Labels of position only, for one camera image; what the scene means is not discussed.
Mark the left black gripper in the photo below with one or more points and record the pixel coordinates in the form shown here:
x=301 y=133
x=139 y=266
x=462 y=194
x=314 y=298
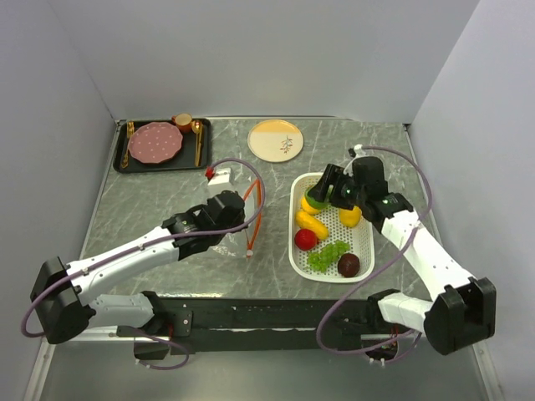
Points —
x=240 y=220

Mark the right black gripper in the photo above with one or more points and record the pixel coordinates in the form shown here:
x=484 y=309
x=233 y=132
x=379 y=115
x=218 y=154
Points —
x=332 y=176

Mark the clear orange zip bag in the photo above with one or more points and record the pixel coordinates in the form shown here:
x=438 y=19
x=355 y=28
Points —
x=240 y=245

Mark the red toy fruit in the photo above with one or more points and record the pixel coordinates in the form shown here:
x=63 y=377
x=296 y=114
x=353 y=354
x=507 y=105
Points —
x=305 y=240

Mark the green toy grapes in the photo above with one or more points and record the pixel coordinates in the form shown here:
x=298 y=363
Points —
x=322 y=260

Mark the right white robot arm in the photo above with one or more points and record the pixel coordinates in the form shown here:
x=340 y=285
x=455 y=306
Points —
x=462 y=308

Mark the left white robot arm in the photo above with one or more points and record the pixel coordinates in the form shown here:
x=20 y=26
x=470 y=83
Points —
x=70 y=298

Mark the green toy vegetable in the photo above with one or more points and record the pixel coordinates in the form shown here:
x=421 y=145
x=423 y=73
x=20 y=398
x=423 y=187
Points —
x=313 y=200

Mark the yellow toy pear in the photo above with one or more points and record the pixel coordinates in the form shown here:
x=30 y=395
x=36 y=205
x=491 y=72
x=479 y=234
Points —
x=310 y=208

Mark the yellow toy banana piece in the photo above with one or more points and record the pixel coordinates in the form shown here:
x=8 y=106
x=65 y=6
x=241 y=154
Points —
x=306 y=221

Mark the yellow toy lemon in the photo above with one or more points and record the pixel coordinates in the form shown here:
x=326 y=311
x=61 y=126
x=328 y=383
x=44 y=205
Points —
x=350 y=218

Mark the white perforated plastic basket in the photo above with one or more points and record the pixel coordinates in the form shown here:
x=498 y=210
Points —
x=359 y=238

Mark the cream orange round plate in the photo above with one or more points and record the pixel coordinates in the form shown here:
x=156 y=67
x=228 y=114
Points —
x=275 y=140

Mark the dark maroon toy fruit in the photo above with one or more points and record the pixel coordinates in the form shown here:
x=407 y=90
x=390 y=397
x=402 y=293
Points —
x=348 y=265

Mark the gold spoon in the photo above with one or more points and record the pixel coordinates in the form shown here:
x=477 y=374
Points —
x=196 y=126

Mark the pink dotted plate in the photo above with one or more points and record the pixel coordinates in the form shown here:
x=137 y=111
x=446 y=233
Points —
x=155 y=143

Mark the orange cup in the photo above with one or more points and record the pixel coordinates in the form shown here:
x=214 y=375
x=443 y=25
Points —
x=183 y=122

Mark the gold fork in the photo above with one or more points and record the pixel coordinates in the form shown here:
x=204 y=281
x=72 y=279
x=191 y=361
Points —
x=130 y=129

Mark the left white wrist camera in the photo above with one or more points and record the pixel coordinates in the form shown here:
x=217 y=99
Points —
x=221 y=177

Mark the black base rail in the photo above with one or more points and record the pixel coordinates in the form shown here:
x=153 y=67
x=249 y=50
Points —
x=224 y=324

